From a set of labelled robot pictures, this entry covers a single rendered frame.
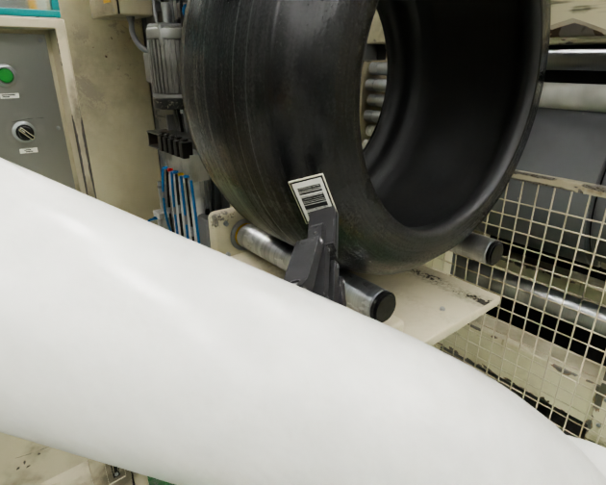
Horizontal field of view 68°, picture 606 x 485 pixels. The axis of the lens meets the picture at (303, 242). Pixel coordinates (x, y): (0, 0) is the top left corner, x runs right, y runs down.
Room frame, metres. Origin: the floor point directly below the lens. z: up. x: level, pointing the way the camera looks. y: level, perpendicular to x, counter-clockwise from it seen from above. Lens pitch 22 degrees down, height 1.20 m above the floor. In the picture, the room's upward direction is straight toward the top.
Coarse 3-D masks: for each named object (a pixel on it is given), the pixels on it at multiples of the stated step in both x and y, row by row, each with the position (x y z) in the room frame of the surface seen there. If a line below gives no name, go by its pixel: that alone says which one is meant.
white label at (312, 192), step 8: (312, 176) 0.47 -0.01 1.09; (320, 176) 0.47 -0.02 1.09; (296, 184) 0.47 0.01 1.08; (304, 184) 0.47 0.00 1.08; (312, 184) 0.47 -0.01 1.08; (320, 184) 0.47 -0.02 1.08; (296, 192) 0.48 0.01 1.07; (304, 192) 0.48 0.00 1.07; (312, 192) 0.48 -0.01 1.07; (320, 192) 0.47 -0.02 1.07; (328, 192) 0.47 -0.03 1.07; (296, 200) 0.48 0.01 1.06; (304, 200) 0.48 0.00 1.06; (312, 200) 0.48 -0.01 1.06; (320, 200) 0.48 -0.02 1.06; (328, 200) 0.48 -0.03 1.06; (304, 208) 0.48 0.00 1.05; (312, 208) 0.48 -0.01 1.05; (320, 208) 0.48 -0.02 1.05; (304, 216) 0.49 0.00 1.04
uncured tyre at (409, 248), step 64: (192, 0) 0.61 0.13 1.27; (256, 0) 0.50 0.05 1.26; (320, 0) 0.47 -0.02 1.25; (384, 0) 0.91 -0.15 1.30; (448, 0) 0.90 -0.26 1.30; (512, 0) 0.81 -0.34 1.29; (192, 64) 0.59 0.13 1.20; (256, 64) 0.48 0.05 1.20; (320, 64) 0.46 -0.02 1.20; (448, 64) 0.93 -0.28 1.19; (512, 64) 0.83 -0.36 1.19; (192, 128) 0.61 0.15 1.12; (256, 128) 0.49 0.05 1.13; (320, 128) 0.46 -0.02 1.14; (384, 128) 0.93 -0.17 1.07; (448, 128) 0.90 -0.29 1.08; (512, 128) 0.73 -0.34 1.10; (256, 192) 0.53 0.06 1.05; (384, 192) 0.88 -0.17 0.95; (448, 192) 0.80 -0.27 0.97; (384, 256) 0.54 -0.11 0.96
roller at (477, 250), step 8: (472, 232) 0.73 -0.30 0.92; (464, 240) 0.71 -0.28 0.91; (472, 240) 0.71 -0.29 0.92; (480, 240) 0.70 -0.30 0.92; (488, 240) 0.69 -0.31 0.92; (496, 240) 0.69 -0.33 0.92; (456, 248) 0.72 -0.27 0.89; (464, 248) 0.71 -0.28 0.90; (472, 248) 0.70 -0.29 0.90; (480, 248) 0.69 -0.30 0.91; (488, 248) 0.68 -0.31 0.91; (496, 248) 0.68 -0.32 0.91; (472, 256) 0.70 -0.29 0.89; (480, 256) 0.68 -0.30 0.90; (488, 256) 0.67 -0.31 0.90; (496, 256) 0.68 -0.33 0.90; (488, 264) 0.68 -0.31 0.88
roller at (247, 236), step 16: (240, 240) 0.74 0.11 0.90; (256, 240) 0.71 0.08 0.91; (272, 240) 0.69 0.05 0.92; (272, 256) 0.67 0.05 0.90; (288, 256) 0.64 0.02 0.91; (352, 288) 0.53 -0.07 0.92; (368, 288) 0.52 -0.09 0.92; (352, 304) 0.52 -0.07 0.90; (368, 304) 0.50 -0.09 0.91; (384, 304) 0.50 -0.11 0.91; (384, 320) 0.51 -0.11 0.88
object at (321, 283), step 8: (328, 248) 0.41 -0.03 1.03; (336, 248) 0.41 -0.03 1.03; (320, 256) 0.39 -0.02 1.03; (328, 256) 0.40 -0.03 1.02; (320, 264) 0.38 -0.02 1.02; (328, 264) 0.39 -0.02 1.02; (320, 272) 0.37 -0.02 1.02; (328, 272) 0.38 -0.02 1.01; (320, 280) 0.36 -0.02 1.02; (328, 280) 0.38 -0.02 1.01; (320, 288) 0.36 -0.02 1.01; (328, 288) 0.37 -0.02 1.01; (328, 296) 0.34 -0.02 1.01
